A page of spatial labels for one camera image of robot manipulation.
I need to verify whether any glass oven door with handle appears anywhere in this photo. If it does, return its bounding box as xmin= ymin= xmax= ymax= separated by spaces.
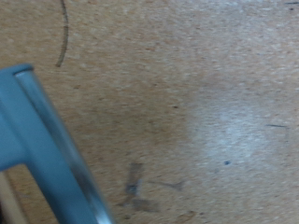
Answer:
xmin=0 ymin=63 xmax=117 ymax=224

